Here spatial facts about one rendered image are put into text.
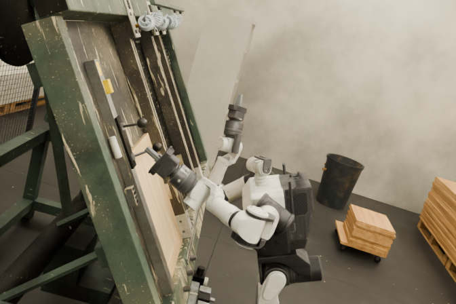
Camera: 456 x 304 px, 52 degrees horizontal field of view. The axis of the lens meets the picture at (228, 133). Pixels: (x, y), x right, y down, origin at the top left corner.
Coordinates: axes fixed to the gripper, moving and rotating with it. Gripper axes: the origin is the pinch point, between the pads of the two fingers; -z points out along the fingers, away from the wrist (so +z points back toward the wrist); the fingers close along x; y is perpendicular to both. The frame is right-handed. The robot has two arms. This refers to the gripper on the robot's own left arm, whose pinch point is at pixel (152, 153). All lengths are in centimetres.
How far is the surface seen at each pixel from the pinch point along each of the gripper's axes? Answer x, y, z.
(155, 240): 26.7, 1.4, 22.9
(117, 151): 7.4, -1.9, -10.1
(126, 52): -12, 50, -37
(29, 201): 159, 184, -41
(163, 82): -2, 103, -18
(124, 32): -18, 50, -43
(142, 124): -6.8, -3.0, -9.6
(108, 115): 0.1, 1.5, -21.1
